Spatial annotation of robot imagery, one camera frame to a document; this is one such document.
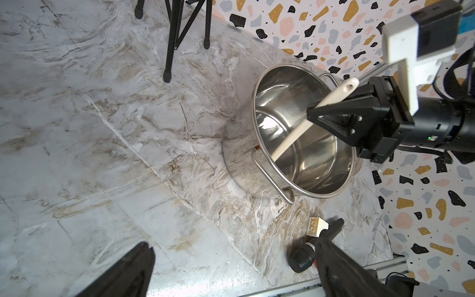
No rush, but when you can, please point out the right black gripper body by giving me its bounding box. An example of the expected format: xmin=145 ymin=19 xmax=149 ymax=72
xmin=356 ymin=75 xmax=475 ymax=164

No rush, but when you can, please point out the stainless steel pot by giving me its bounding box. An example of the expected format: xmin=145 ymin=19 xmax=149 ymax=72
xmin=222 ymin=64 xmax=359 ymax=204

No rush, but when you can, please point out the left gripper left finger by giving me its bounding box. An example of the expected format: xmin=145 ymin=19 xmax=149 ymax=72
xmin=78 ymin=241 xmax=155 ymax=297

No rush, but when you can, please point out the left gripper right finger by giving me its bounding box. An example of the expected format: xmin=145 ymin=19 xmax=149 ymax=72
xmin=315 ymin=239 xmax=396 ymax=297

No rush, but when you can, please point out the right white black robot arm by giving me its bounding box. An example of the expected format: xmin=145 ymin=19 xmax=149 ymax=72
xmin=307 ymin=49 xmax=475 ymax=164

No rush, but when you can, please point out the cream toy brick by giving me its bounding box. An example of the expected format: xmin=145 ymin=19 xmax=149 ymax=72
xmin=307 ymin=217 xmax=329 ymax=238

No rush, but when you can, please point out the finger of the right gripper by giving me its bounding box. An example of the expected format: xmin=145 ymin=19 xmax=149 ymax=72
xmin=307 ymin=107 xmax=393 ymax=149
xmin=345 ymin=83 xmax=388 ymax=108

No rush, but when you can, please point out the black perforated music stand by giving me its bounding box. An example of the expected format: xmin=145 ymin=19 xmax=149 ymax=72
xmin=134 ymin=0 xmax=214 ymax=84

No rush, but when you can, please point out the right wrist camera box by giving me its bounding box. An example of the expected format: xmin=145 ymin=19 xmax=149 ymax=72
xmin=382 ymin=0 xmax=463 ymax=116

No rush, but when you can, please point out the black microphone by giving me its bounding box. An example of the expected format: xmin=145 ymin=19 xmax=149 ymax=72
xmin=288 ymin=218 xmax=345 ymax=273

